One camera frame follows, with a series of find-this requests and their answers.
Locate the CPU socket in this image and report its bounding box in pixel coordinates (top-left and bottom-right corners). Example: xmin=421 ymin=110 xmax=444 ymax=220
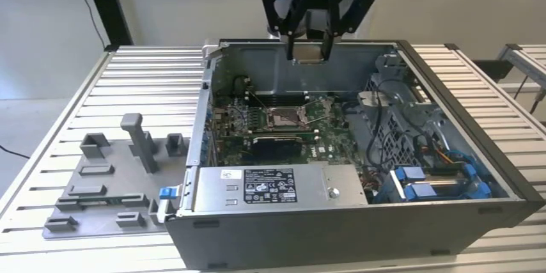
xmin=266 ymin=106 xmax=306 ymax=130

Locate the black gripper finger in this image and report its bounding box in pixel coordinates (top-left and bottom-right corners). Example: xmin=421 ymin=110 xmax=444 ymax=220
xmin=321 ymin=0 xmax=370 ymax=62
xmin=257 ymin=0 xmax=316 ymax=61

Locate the open black PC case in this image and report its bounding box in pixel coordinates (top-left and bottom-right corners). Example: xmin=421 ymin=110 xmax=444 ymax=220
xmin=165 ymin=38 xmax=546 ymax=270

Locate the black graphics card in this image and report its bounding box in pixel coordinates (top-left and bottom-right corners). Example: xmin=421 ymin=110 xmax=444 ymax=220
xmin=250 ymin=135 xmax=305 ymax=162

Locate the aluminium profile side table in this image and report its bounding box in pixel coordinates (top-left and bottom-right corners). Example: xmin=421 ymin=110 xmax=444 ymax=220
xmin=497 ymin=42 xmax=546 ymax=117

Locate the green motherboard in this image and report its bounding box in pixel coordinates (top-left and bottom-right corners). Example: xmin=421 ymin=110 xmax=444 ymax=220
xmin=211 ymin=90 xmax=369 ymax=169

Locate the black block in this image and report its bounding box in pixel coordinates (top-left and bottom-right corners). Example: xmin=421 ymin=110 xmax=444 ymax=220
xmin=472 ymin=59 xmax=513 ymax=82

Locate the silver power supply unit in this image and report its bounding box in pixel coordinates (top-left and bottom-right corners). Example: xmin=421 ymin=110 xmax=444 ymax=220
xmin=190 ymin=164 xmax=370 ymax=214

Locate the thin black floor cable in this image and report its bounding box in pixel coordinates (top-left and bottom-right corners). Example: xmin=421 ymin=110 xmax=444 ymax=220
xmin=0 ymin=144 xmax=33 ymax=159

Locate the hard disk in blue carrier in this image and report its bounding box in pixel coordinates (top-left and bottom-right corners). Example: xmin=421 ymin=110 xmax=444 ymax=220
xmin=151 ymin=185 xmax=179 ymax=224

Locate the grey parts rack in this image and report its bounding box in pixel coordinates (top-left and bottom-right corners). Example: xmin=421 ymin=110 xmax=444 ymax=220
xmin=42 ymin=113 xmax=193 ymax=240

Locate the black upright frame post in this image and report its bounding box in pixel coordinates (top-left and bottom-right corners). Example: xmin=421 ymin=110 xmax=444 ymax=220
xmin=79 ymin=0 xmax=135 ymax=52

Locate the blue disk carrier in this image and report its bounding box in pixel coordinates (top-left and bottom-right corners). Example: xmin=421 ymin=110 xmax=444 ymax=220
xmin=404 ymin=182 xmax=438 ymax=203
xmin=390 ymin=166 xmax=428 ymax=185

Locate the thin black wall cable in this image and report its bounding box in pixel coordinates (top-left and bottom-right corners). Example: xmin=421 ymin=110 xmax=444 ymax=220
xmin=70 ymin=0 xmax=109 ymax=51

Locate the metal locking lever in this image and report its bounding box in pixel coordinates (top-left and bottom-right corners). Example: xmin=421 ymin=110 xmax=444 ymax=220
xmin=305 ymin=100 xmax=333 ymax=125

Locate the orange yellow wire bundle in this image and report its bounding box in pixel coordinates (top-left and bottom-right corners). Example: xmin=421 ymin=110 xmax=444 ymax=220
xmin=429 ymin=147 xmax=454 ymax=166

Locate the black wire in case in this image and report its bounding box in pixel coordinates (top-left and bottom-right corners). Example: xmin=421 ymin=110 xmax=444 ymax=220
xmin=368 ymin=80 xmax=429 ymax=172

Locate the silver CPU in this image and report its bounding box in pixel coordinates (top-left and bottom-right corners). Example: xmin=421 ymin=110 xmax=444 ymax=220
xmin=292 ymin=43 xmax=328 ymax=65

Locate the grey plastic drive cage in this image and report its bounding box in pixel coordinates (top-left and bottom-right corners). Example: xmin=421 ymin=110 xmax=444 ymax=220
xmin=345 ymin=71 xmax=450 ymax=172

